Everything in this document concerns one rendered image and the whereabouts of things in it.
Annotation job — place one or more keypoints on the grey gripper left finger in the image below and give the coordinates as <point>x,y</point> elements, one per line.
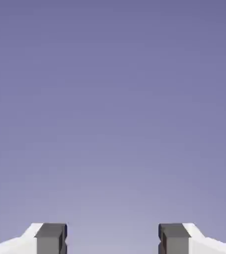
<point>49,240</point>

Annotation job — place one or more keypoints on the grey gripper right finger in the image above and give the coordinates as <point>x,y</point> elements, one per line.
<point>176,240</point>

